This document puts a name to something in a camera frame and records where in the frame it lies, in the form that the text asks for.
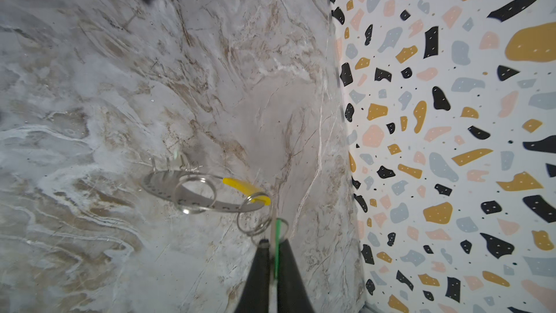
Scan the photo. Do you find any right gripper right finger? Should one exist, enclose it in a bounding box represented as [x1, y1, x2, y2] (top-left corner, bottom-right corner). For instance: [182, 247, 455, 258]
[277, 239, 314, 313]

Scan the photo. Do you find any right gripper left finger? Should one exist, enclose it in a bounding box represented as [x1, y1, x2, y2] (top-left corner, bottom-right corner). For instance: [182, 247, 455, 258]
[235, 239, 271, 313]

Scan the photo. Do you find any steel split keyring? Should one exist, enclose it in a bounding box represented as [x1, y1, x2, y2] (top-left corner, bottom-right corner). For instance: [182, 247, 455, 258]
[236, 191, 274, 237]

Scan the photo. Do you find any metal key gauge with yellow handle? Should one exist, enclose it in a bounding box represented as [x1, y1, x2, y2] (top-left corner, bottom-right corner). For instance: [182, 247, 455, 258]
[140, 154, 272, 214]

